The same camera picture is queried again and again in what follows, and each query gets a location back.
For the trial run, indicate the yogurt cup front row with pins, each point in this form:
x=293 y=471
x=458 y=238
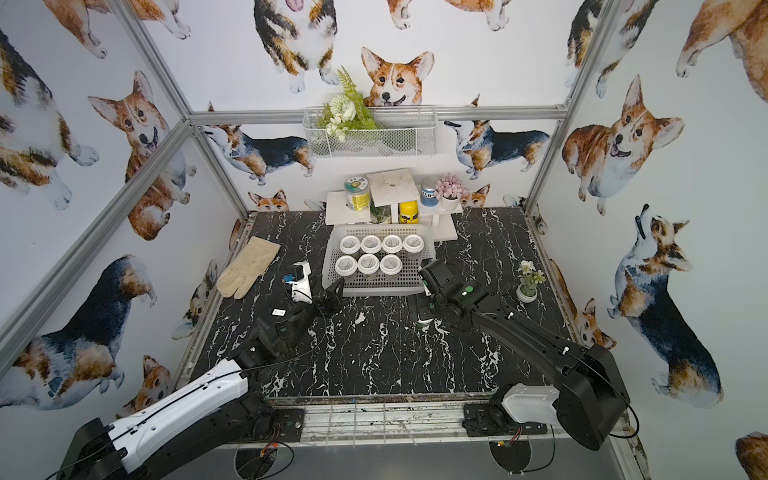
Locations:
x=346 y=267
x=371 y=244
x=424 y=326
x=413 y=245

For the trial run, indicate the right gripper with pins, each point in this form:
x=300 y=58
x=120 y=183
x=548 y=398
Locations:
x=433 y=280

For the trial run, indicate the white wooden tiered shelf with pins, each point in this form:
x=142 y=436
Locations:
x=390 y=189

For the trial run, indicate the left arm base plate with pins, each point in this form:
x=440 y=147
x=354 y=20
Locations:
x=284 y=425

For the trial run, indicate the beige work glove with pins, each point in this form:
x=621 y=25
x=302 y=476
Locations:
x=241 y=274

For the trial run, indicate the small green plant pot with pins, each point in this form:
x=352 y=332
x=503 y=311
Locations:
x=380 y=215

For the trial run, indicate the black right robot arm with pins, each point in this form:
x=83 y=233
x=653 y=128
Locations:
x=585 y=395

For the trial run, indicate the yogurt cup row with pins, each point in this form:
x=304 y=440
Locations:
x=391 y=266
x=413 y=245
x=346 y=267
x=368 y=265
x=350 y=245
x=392 y=244
x=424 y=326
x=371 y=244

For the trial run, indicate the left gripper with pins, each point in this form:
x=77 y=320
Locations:
x=327 y=298

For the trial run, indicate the white plastic perforated basket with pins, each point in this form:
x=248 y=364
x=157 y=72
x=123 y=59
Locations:
x=408 y=281

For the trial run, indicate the blue white small jar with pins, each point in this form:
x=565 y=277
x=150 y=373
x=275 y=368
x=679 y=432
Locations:
x=429 y=196

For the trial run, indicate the white wire wall basket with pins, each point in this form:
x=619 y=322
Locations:
x=394 y=132

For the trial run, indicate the pink flower pot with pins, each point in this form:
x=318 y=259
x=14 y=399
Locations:
x=451 y=190

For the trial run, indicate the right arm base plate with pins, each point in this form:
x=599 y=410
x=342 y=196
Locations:
x=485 y=420

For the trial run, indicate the yellow sunflower seed can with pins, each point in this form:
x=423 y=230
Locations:
x=357 y=191

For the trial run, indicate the aluminium frame rail front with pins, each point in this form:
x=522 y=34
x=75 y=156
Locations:
x=352 y=423

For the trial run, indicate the small white potted flower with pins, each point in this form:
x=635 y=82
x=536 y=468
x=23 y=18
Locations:
x=530 y=279

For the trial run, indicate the yogurt cup back row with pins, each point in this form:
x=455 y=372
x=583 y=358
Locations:
x=392 y=244
x=391 y=266
x=350 y=245
x=368 y=265

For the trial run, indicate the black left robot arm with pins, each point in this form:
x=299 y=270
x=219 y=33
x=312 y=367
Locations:
x=220 y=406

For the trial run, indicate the artificial green fern flowers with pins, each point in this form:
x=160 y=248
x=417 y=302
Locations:
x=346 y=113

